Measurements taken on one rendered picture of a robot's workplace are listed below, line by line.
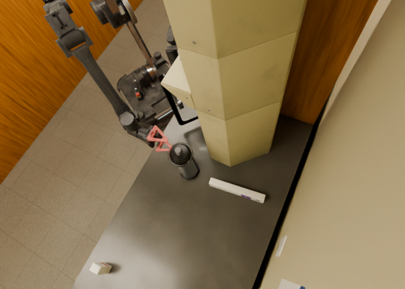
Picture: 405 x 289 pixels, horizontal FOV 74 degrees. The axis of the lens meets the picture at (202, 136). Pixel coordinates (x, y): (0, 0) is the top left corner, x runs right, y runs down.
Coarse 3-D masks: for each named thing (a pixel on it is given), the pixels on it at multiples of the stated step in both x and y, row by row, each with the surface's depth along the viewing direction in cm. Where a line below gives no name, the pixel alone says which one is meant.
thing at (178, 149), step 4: (180, 144) 113; (184, 144) 114; (172, 148) 113; (176, 148) 109; (180, 148) 109; (184, 148) 112; (188, 148) 112; (172, 152) 112; (176, 152) 109; (180, 152) 109; (184, 152) 111; (188, 152) 111; (172, 156) 111; (176, 156) 111; (180, 156) 111; (184, 156) 110; (188, 156) 111; (172, 160) 111; (176, 160) 110; (180, 160) 110; (184, 160) 110
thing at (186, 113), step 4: (160, 76) 103; (172, 96) 116; (176, 100) 119; (176, 104) 122; (184, 104) 124; (184, 108) 127; (188, 108) 128; (180, 112) 129; (184, 112) 130; (188, 112) 131; (192, 112) 132; (184, 116) 133; (188, 116) 134; (192, 116) 136; (184, 120) 136
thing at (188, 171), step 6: (174, 144) 115; (186, 144) 114; (192, 150) 113; (168, 156) 113; (186, 162) 111; (192, 162) 117; (180, 168) 116; (186, 168) 117; (192, 168) 121; (186, 174) 124; (192, 174) 126
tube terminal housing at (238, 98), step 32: (192, 64) 68; (224, 64) 64; (256, 64) 68; (288, 64) 73; (192, 96) 84; (224, 96) 76; (256, 96) 82; (224, 128) 94; (256, 128) 102; (224, 160) 127
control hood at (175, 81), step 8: (176, 64) 89; (168, 72) 88; (176, 72) 88; (184, 72) 87; (168, 80) 87; (176, 80) 86; (184, 80) 86; (168, 88) 87; (176, 88) 85; (184, 88) 84; (176, 96) 90; (184, 96) 87; (192, 104) 89
